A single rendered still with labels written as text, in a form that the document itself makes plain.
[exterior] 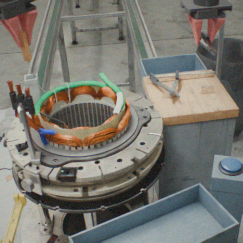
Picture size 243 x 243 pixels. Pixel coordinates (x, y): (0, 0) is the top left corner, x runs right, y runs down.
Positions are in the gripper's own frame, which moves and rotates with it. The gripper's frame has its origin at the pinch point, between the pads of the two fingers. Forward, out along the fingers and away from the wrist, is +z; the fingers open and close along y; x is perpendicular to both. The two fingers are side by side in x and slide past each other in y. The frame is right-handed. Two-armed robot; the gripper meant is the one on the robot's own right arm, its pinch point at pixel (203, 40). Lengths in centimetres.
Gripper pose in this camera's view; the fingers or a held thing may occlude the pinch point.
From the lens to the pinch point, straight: 94.0
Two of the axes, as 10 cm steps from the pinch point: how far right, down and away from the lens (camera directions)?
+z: 0.5, 8.1, 5.8
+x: 1.4, 5.7, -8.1
